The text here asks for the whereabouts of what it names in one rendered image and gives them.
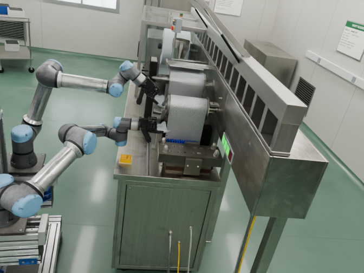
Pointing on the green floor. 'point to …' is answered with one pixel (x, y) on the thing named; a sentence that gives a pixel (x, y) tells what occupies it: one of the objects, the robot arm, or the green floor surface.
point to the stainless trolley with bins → (15, 50)
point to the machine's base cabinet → (161, 225)
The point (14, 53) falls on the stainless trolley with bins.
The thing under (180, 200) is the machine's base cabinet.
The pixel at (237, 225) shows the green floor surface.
